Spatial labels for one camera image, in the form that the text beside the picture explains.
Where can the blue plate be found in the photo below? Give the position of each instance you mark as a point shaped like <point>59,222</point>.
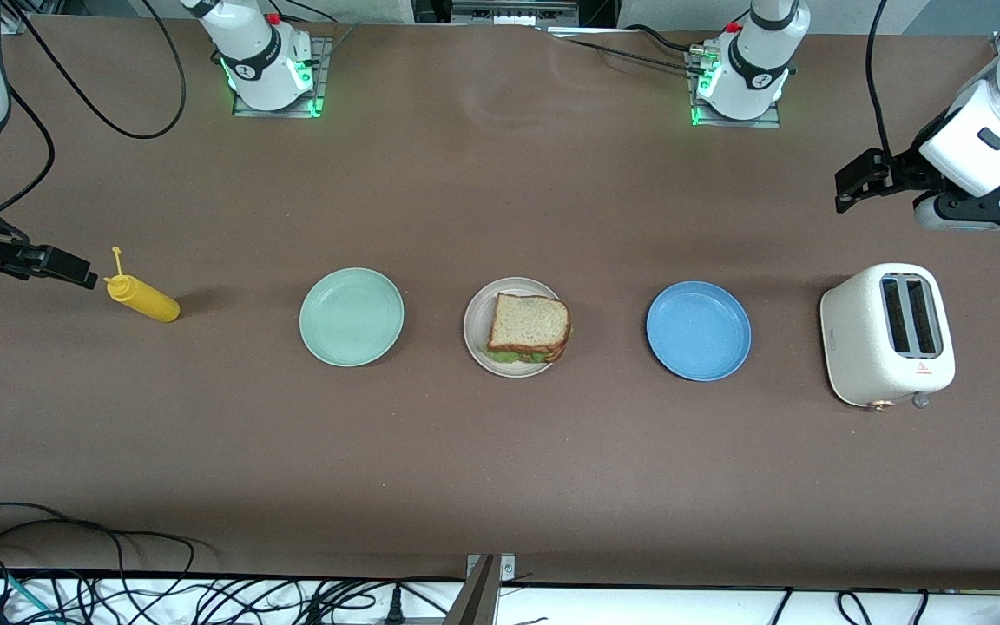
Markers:
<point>698,331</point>

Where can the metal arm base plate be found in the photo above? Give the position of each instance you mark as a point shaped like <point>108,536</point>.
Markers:
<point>324,78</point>
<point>739,123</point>

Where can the green lettuce leaf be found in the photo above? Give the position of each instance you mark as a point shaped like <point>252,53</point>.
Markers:
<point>517,356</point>

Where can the green plate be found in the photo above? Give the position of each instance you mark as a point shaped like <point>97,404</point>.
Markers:
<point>351,317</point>

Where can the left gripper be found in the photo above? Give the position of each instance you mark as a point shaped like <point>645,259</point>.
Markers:
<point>906,169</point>

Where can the metal table bracket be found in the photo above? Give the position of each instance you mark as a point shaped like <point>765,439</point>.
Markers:
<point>483,590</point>

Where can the yellow mustard squeeze bottle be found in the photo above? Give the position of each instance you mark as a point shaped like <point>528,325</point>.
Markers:
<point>148,299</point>

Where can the beige plate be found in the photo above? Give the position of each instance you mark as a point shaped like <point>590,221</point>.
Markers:
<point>476,325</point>

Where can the brown bread slice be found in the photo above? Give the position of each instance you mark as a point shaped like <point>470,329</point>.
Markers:
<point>528,321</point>
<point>556,353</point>

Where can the black equipment rack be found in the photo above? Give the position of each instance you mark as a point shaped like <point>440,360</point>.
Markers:
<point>513,10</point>

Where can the white toaster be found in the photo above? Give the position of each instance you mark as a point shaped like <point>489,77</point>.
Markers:
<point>856,347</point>

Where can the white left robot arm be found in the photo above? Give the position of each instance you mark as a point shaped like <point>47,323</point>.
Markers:
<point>995,130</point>

